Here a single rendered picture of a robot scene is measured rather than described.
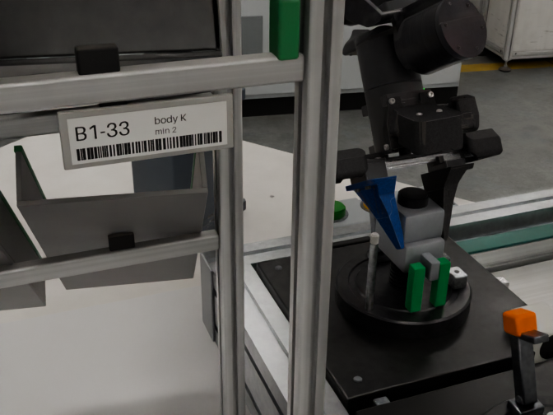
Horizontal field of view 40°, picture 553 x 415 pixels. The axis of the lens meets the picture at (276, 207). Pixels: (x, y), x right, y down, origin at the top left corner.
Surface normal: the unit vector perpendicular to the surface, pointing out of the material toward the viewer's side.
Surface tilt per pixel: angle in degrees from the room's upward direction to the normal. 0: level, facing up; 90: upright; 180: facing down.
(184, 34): 65
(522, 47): 90
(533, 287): 0
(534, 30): 90
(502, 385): 0
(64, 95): 90
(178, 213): 135
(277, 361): 0
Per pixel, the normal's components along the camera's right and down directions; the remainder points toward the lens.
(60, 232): 0.12, 0.95
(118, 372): 0.01, -0.88
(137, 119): 0.36, 0.43
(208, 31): 0.18, 0.04
